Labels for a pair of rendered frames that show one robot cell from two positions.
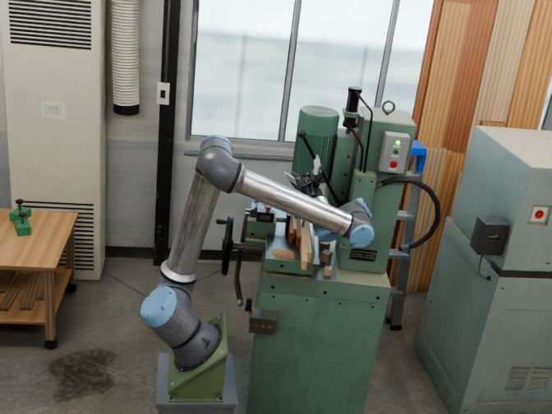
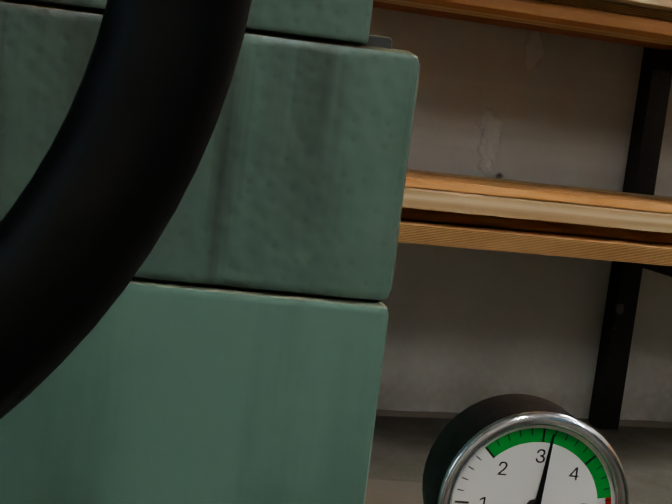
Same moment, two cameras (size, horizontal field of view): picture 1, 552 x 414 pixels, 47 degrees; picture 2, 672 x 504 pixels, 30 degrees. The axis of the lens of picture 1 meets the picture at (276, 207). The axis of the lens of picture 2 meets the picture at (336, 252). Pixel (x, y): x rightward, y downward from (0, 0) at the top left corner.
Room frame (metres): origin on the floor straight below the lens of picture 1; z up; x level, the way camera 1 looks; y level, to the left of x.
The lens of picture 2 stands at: (2.53, 0.46, 0.78)
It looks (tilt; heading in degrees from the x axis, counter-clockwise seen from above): 7 degrees down; 263
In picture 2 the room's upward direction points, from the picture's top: 7 degrees clockwise
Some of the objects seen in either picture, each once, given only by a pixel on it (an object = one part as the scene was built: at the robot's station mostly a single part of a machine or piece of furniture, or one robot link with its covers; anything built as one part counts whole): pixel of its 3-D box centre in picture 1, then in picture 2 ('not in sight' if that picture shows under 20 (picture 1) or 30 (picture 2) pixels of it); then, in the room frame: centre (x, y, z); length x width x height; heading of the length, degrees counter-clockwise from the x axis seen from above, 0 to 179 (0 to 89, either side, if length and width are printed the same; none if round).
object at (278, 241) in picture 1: (278, 234); not in sight; (2.72, -0.03, 0.87); 0.61 x 0.30 x 0.06; 2
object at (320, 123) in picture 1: (315, 144); not in sight; (2.68, -0.14, 1.35); 0.18 x 0.18 x 0.31
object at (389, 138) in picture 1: (393, 152); not in sight; (2.55, -0.46, 1.40); 0.10 x 0.06 x 0.16; 92
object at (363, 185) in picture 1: (362, 189); not in sight; (2.53, -0.36, 1.23); 0.09 x 0.08 x 0.15; 92
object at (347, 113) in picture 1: (352, 107); not in sight; (2.68, -0.28, 1.54); 0.08 x 0.08 x 0.17; 2
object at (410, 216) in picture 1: (393, 237); not in sight; (3.46, -0.72, 0.58); 0.27 x 0.25 x 1.16; 10
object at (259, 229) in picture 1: (261, 224); not in sight; (2.71, 0.06, 0.92); 0.15 x 0.13 x 0.09; 2
